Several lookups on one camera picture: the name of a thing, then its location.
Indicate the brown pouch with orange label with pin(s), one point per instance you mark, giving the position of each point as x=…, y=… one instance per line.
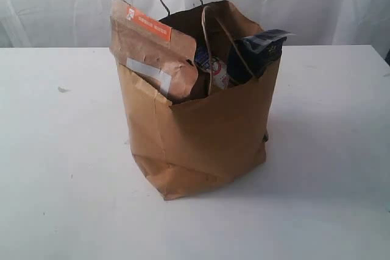
x=160, y=54

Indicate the spaghetti packet with Italian flag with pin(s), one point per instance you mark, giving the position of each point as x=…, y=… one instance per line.
x=250, y=56

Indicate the blue and white milk carton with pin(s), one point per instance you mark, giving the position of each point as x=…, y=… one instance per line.
x=213, y=65

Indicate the brown paper shopping bag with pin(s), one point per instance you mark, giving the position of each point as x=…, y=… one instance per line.
x=215, y=136

